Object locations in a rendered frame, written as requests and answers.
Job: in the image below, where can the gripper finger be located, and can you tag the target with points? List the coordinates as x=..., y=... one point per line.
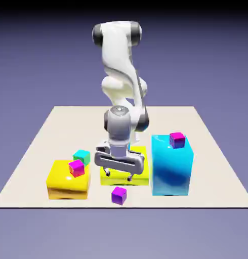
x=130, y=177
x=107, y=172

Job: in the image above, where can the small magenta cube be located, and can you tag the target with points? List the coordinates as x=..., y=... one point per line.
x=76, y=168
x=177, y=140

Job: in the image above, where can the small teal cube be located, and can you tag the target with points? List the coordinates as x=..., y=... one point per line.
x=83, y=156

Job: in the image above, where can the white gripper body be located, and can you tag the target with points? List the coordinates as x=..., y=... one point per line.
x=120, y=162

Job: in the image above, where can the large lime yellow box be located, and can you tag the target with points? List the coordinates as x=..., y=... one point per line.
x=140, y=176

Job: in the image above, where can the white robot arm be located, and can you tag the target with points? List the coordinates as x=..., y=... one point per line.
x=118, y=60

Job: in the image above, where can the large cyan box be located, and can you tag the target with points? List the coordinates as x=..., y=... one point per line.
x=170, y=168

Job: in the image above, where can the small purple cube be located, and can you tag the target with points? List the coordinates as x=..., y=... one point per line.
x=119, y=195

